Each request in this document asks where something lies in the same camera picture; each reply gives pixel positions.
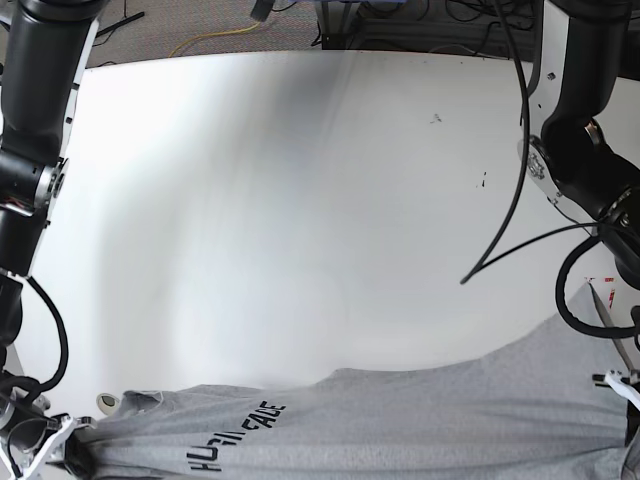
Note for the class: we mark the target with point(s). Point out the left table cable grommet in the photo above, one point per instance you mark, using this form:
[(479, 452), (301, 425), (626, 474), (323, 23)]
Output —
[(107, 403)]

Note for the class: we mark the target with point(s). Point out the grey T-shirt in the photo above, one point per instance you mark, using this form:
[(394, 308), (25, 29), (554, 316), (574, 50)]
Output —
[(529, 410)]

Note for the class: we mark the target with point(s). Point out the black box under desk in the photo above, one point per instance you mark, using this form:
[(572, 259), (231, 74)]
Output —
[(335, 19)]

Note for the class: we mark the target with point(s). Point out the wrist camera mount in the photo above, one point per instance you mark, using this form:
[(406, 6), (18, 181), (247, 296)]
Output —
[(621, 385), (61, 448)]

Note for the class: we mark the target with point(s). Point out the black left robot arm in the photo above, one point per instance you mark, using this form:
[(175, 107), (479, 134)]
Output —
[(578, 45)]

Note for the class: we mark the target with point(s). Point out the red tape rectangle marking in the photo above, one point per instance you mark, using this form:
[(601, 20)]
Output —
[(605, 287)]

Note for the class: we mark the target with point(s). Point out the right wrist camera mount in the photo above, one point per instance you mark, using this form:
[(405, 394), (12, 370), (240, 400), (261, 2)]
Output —
[(61, 448)]

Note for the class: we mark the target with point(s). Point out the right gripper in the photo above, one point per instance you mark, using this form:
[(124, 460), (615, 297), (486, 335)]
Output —
[(15, 410)]

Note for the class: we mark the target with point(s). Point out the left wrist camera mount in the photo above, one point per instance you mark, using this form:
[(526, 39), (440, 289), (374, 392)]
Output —
[(621, 385)]

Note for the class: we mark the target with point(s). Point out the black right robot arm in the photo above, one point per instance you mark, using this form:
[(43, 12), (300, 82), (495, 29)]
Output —
[(47, 51)]

